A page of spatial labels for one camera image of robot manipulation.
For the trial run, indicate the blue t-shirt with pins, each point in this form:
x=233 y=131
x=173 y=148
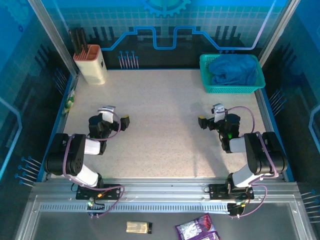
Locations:
x=232 y=70

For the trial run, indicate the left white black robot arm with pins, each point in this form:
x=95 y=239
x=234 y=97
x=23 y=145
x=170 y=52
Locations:
x=75 y=155

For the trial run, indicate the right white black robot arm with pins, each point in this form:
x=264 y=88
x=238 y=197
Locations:
x=262 y=155

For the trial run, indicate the teal plastic basket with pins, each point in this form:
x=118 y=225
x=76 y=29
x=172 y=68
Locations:
x=225 y=89

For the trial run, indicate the green yellow patterned cloth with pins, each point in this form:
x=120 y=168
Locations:
x=70 y=100

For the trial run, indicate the beige utensil holder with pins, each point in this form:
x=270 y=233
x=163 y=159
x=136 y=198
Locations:
x=92 y=70

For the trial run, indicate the small black controller board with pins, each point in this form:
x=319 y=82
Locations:
x=96 y=207
x=236 y=208

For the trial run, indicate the gold foil packet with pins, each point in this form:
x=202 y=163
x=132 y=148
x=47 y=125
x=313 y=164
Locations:
x=137 y=227

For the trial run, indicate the purple snack packet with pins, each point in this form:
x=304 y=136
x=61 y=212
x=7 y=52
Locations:
x=195 y=228

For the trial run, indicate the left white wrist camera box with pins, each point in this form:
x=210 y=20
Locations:
x=107 y=116

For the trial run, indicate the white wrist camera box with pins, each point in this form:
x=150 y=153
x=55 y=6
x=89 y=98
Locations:
x=107 y=116
x=218 y=110

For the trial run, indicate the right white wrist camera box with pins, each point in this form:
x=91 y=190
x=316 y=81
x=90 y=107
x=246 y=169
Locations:
x=218 y=110

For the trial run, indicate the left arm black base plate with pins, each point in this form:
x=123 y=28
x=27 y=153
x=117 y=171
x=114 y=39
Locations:
x=112 y=191

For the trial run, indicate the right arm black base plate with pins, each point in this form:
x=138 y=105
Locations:
x=216 y=191

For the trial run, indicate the aluminium frame rail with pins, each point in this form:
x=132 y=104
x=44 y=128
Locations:
x=162 y=190

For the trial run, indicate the aluminium corner post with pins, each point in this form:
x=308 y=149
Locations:
x=50 y=30
x=278 y=30

